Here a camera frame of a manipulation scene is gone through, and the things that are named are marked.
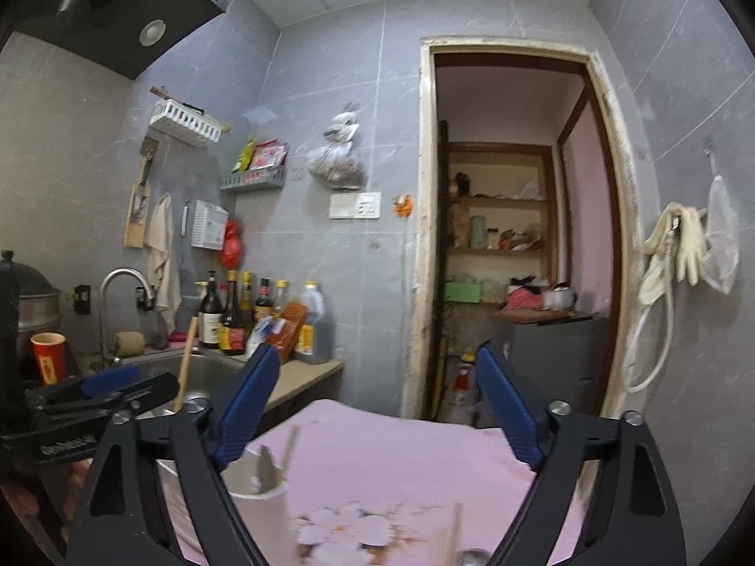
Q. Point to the pink floral cloth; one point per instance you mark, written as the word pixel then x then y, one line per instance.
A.
pixel 370 489

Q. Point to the steel steamer pot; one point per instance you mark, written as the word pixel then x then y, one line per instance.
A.
pixel 39 303

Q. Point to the wooden shelf unit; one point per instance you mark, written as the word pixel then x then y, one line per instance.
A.
pixel 501 207

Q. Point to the white wall switch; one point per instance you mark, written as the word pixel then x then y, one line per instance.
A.
pixel 363 205

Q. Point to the grey cabinet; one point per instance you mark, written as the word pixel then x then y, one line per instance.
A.
pixel 561 359

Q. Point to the grey wall shelf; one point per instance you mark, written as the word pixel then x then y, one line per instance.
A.
pixel 263 179

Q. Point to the person's left hand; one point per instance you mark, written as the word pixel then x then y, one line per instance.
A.
pixel 64 490

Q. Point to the white rubber gloves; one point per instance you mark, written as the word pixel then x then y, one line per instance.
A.
pixel 675 249

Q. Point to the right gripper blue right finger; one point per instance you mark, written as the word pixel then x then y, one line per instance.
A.
pixel 518 411

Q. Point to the red paper cup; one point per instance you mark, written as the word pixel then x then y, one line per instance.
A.
pixel 49 352

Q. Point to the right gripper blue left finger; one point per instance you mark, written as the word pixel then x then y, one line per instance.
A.
pixel 239 403

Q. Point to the wooden grater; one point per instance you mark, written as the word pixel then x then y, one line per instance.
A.
pixel 136 214

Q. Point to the orange wall hook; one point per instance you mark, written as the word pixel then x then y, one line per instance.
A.
pixel 403 206

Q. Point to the hanging white towel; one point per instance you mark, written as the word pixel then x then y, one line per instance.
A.
pixel 162 272

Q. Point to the steel sink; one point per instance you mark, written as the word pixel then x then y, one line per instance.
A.
pixel 206 369

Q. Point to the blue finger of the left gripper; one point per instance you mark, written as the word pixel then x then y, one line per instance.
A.
pixel 112 381

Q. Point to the hanging plastic bag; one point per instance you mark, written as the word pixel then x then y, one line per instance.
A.
pixel 336 164

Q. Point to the orange snack packet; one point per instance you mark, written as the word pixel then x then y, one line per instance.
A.
pixel 285 328

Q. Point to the white wall basket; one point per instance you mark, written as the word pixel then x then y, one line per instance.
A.
pixel 185 124

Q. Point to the black range hood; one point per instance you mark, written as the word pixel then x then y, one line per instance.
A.
pixel 124 36

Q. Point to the large oil jug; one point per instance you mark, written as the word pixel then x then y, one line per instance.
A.
pixel 315 339

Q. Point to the dark sauce bottle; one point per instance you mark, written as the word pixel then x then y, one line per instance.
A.
pixel 209 315

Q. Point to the chrome faucet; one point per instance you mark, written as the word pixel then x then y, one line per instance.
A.
pixel 108 311

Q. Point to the red hanging bag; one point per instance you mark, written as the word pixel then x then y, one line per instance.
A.
pixel 232 250

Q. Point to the white wall box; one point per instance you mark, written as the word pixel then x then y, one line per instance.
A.
pixel 209 224

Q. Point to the clear mesh bag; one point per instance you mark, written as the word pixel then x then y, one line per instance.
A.
pixel 721 234

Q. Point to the white utensil holder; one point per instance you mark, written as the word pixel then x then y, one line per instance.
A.
pixel 261 502

